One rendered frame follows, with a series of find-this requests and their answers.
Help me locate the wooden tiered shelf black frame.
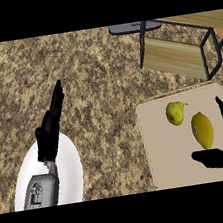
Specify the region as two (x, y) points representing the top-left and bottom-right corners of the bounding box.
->
(133, 9), (223, 92)

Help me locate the dark grey flat appliance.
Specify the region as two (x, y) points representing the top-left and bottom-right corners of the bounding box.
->
(108, 18), (164, 38)

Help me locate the white round plate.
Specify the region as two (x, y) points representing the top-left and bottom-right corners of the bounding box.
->
(4, 130), (88, 213)

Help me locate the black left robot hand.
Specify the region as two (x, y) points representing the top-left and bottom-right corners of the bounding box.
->
(26, 78), (75, 165)

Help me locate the yellow-green pear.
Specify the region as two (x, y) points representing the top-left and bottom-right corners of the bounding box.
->
(164, 99), (191, 128)

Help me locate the yellow lemon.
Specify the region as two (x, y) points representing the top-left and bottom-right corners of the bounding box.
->
(189, 110), (217, 153)

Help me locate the beige tray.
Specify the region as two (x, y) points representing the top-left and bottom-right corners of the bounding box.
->
(132, 80), (223, 193)

